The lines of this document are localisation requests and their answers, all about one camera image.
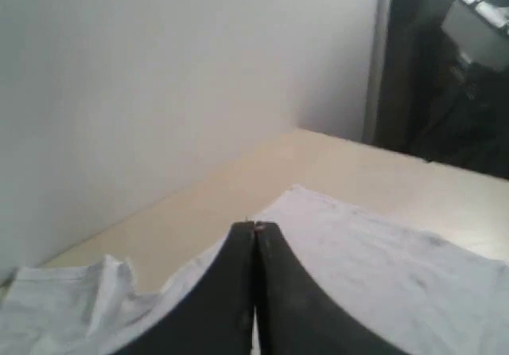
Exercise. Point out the white t-shirt red lettering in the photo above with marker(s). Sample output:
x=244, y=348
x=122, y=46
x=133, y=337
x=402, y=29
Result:
x=414, y=289

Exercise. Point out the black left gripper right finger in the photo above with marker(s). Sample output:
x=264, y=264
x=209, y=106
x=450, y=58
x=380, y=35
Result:
x=294, y=315

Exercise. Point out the grey box device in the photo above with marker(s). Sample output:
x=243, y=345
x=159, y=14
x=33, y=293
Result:
x=479, y=29

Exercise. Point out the grey metal post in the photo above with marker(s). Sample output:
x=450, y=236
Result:
x=378, y=53

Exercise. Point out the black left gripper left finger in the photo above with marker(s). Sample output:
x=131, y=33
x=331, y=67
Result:
x=216, y=316

